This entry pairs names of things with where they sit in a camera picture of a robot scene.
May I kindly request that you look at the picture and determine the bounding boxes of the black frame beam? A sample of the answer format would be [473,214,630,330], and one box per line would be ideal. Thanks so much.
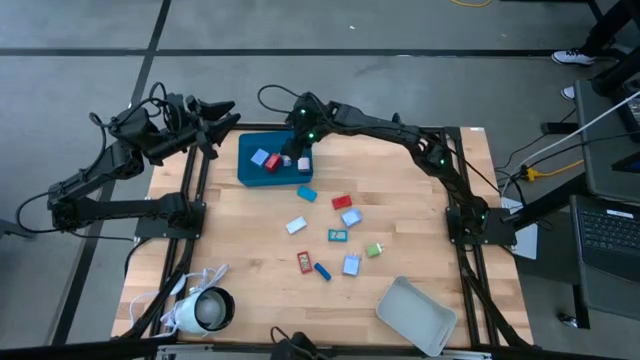
[0,337,166,360]

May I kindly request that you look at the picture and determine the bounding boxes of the person's leg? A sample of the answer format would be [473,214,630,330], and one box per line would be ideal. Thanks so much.
[582,0,640,55]

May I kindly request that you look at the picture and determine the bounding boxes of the white pale blue block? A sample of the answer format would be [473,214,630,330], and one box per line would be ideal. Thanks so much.
[285,215,308,236]

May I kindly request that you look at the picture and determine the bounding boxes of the white paper sheet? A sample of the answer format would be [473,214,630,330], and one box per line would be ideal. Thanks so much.
[501,196,539,261]

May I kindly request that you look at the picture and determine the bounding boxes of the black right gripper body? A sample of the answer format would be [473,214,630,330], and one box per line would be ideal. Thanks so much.
[285,124,321,151]

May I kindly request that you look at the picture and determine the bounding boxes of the white round lamp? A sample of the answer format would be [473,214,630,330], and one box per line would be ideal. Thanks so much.
[174,285,236,337]

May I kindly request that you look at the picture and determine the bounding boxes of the grey metal foot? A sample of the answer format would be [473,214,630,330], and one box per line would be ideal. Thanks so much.
[0,218,40,242]

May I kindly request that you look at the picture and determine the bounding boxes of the teal plastic tray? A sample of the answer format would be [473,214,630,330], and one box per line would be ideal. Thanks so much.
[237,130,315,188]

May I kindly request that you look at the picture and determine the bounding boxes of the silver aluminium rail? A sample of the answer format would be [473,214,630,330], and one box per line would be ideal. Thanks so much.
[154,343,494,360]

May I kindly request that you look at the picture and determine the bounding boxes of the thick white cable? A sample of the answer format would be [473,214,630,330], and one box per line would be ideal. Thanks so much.
[499,91,640,197]

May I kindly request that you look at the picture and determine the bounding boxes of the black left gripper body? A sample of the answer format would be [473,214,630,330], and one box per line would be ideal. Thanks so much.
[167,93,211,147]

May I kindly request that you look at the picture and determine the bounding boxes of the black device with cable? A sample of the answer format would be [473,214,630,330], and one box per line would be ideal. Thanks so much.
[269,326,326,360]

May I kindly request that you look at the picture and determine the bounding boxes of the grey plastic tray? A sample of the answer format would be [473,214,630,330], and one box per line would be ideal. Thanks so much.
[375,275,458,358]

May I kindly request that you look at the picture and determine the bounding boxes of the black metal table frame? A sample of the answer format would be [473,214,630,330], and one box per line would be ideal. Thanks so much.
[119,112,534,359]

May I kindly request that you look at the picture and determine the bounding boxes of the black power brick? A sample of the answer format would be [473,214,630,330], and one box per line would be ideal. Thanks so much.
[541,121,577,135]

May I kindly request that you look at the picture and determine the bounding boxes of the yellow extension cable plug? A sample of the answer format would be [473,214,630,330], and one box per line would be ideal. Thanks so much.
[522,158,585,182]

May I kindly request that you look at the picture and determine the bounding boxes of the grey desk top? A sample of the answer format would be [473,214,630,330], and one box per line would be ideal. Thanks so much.
[573,77,640,201]
[577,259,640,321]

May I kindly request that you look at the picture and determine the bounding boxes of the black castor wheel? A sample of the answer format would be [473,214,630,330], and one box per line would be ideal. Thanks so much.
[556,311,581,330]

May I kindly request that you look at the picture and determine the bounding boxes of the dark grey laptop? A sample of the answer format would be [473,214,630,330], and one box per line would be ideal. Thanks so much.
[569,193,640,284]

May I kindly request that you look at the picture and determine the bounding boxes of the white lamp with cable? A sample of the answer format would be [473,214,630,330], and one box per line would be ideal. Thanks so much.
[128,263,231,337]

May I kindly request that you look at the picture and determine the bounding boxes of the black desk leg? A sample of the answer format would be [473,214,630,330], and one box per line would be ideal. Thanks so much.
[502,172,591,231]

